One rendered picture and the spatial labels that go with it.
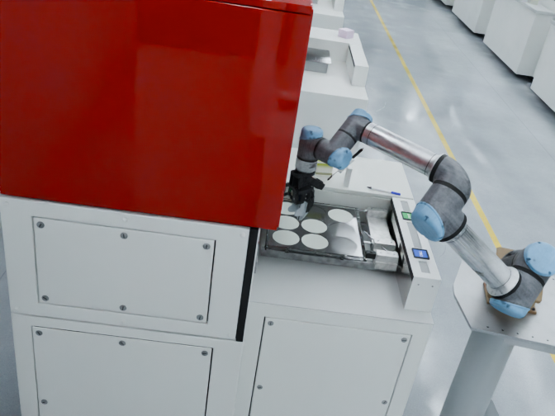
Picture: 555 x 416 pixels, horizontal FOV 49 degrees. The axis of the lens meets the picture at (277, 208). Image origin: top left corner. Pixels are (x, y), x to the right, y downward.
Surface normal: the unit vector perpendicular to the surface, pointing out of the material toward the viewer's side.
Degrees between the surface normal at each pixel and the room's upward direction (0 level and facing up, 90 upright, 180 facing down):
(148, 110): 90
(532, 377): 0
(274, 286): 0
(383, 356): 90
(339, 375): 90
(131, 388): 90
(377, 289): 0
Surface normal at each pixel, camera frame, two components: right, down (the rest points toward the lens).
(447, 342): 0.14, -0.86
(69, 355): -0.03, 0.50
